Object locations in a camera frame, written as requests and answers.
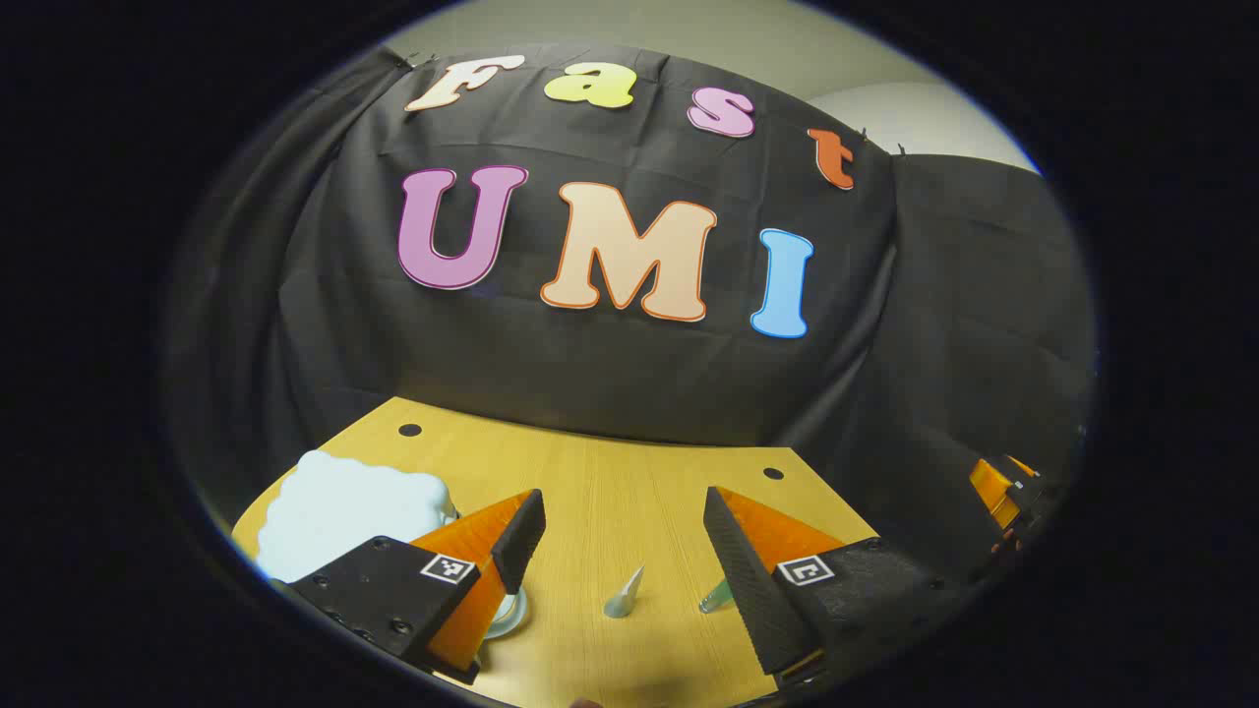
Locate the pale blue skin care tube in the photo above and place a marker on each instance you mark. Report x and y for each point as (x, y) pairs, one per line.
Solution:
(624, 596)

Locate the light blue suitcase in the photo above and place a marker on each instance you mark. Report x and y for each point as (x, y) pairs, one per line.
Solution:
(344, 511)

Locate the green skin care tube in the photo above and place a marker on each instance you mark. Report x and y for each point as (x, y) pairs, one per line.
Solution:
(716, 596)

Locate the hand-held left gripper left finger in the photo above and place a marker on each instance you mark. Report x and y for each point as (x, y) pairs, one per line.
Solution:
(519, 541)

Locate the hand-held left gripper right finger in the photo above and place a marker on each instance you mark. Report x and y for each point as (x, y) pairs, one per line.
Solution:
(748, 580)

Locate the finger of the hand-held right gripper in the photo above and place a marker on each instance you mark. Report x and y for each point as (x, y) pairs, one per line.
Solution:
(1023, 467)
(989, 492)

